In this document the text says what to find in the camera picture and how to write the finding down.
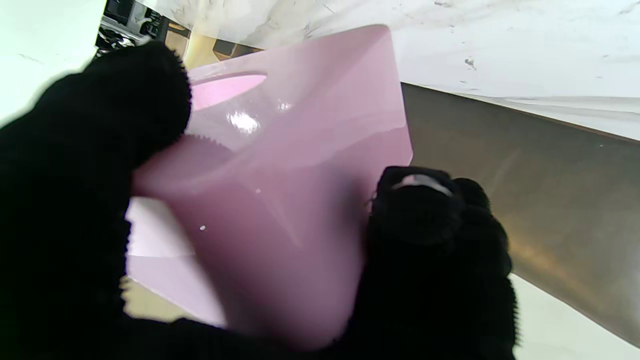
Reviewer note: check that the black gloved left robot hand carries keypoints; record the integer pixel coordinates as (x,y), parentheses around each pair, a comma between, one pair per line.
(65,225)

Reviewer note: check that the pink tissue box cover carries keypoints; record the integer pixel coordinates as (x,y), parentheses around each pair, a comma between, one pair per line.
(290,200)

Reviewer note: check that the beige wrinkled backdrop cloth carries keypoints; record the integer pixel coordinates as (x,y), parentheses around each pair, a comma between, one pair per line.
(45,50)

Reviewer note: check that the brown leather sofa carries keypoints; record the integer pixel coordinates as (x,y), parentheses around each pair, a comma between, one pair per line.
(550,200)

